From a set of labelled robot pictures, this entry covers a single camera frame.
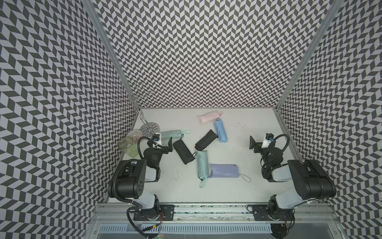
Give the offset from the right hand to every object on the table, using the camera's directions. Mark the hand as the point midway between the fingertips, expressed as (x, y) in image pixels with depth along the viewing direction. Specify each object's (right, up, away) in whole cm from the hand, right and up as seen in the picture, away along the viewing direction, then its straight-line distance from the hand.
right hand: (258, 137), depth 90 cm
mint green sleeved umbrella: (-34, -16, -4) cm, 38 cm away
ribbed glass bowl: (-79, +1, +10) cm, 80 cm away
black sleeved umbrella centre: (-32, -3, +6) cm, 32 cm away
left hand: (-58, 0, +1) cm, 58 cm away
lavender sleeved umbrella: (-20, -19, -4) cm, 28 cm away
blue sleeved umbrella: (-21, 0, +7) cm, 22 cm away
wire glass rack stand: (-87, +27, +29) cm, 95 cm away
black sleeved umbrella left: (-45, -11, +1) cm, 46 cm away
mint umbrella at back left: (-53, +1, +9) cm, 54 cm away
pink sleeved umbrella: (-28, +13, +19) cm, 36 cm away
